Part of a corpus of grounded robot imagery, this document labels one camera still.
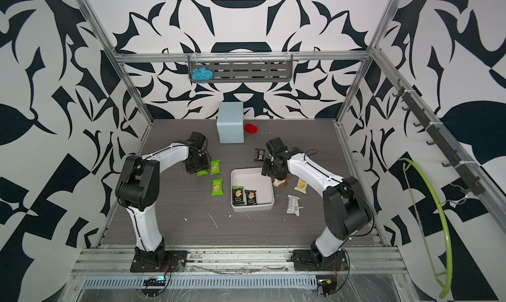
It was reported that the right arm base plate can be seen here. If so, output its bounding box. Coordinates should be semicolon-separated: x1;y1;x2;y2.
290;249;349;272

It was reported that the white storage box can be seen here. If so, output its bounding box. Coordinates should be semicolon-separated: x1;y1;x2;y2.
231;167;275;212

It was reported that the black barcode snack packet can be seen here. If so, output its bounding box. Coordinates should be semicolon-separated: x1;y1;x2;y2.
254;148;265;162

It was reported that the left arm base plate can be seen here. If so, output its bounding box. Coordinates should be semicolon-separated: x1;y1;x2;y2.
130;248;188;273

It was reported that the blue crumpled cloth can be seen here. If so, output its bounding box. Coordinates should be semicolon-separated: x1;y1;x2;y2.
191;68;214;84

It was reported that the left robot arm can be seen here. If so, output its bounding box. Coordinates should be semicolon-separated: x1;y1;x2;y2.
115;131;211;269

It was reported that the grey wall shelf rack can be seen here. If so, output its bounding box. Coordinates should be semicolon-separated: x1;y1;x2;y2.
187;52;294;83

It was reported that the black hook rail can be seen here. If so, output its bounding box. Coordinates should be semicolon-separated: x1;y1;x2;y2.
395;84;486;196

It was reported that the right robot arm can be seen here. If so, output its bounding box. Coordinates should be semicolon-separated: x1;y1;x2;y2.
262;137;374;265

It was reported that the green cookie packet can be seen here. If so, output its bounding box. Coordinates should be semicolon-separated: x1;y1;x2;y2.
197;170;208;177
210;160;221;175
294;178;308;194
212;178;223;196

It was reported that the light blue drawer box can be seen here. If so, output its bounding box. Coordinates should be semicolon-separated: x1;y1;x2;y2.
216;102;245;144

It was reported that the green hose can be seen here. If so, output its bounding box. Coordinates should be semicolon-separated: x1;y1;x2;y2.
398;157;454;300

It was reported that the brown white plush toy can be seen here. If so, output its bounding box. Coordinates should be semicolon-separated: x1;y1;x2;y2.
272;177;290;189

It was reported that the black cookie packet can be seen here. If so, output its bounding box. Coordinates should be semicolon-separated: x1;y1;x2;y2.
245;190;258;206
232;186;245;207

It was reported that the red small object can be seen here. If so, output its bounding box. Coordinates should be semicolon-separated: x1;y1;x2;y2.
245;124;258;134

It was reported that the clear snack packet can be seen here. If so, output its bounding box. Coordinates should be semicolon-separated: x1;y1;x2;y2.
286;195;300;217

